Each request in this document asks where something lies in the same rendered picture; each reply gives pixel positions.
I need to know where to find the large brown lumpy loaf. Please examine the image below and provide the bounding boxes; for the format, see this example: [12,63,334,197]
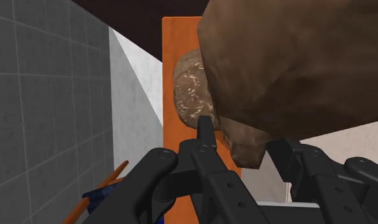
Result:
[196,0,378,170]

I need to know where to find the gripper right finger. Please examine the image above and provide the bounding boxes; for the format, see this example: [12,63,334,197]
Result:
[265,137,378,224]

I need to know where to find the orange framed blue chair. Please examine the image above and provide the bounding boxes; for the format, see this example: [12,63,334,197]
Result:
[62,159,165,224]

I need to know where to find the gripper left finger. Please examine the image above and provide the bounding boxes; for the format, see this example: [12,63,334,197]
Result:
[83,115,270,224]

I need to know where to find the orange wooden board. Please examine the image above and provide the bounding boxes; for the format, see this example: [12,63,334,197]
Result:
[161,16,242,224]

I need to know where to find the round speckled brown bread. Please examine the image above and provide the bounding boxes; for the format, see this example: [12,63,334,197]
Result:
[172,47,221,131]

